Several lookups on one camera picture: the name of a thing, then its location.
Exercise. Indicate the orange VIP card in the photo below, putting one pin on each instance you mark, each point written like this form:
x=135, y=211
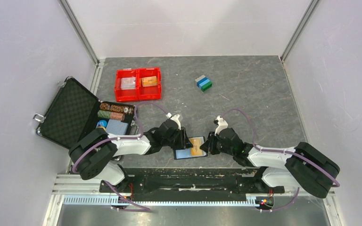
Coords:
x=195, y=150

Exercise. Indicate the gold cards in bin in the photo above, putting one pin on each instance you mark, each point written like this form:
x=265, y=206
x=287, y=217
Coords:
x=149, y=81

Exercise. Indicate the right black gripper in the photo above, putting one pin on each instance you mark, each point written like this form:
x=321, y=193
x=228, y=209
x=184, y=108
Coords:
x=209, y=144

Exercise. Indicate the orange brown chip roll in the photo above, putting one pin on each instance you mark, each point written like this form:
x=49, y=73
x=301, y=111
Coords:
x=125, y=109

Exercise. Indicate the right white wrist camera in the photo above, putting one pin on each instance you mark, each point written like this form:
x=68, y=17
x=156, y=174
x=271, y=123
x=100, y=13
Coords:
x=221, y=124

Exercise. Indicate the blue playing card deck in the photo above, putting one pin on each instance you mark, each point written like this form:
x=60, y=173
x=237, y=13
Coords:
x=116, y=127

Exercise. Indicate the red bin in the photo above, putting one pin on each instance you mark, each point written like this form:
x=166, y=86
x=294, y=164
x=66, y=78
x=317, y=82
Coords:
x=149, y=93
x=125, y=95

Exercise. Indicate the aluminium toothed rail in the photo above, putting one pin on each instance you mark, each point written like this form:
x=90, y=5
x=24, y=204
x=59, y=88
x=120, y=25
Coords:
x=114, y=200

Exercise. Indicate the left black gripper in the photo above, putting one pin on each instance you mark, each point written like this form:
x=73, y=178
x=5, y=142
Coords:
x=184, y=141

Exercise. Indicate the silver cards in bin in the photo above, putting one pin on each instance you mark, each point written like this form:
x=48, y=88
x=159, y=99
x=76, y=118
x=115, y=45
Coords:
x=128, y=83

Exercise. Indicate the left red bin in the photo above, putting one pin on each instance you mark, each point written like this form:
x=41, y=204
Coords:
x=125, y=95

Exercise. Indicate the blue round chip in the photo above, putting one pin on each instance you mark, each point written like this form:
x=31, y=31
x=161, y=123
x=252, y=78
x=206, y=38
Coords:
x=102, y=123

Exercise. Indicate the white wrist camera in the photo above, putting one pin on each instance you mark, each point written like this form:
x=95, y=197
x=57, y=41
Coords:
x=221, y=124
x=176, y=118

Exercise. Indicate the right red bin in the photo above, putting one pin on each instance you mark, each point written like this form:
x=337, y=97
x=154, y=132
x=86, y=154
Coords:
x=149, y=93

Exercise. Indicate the black poker chip case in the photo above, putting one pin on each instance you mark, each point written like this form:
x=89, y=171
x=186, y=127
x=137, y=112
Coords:
x=73, y=114

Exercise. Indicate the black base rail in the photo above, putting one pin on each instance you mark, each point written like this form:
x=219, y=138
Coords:
x=194, y=184

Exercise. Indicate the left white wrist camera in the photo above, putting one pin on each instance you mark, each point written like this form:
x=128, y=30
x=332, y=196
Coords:
x=176, y=118

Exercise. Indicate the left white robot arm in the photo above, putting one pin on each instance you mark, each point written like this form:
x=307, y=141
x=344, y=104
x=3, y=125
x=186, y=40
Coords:
x=92, y=155

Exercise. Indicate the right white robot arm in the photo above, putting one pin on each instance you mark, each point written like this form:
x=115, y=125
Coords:
x=300, y=166

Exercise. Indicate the grey blue green block stack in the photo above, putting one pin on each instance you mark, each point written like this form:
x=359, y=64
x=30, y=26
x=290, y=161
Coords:
x=203, y=83

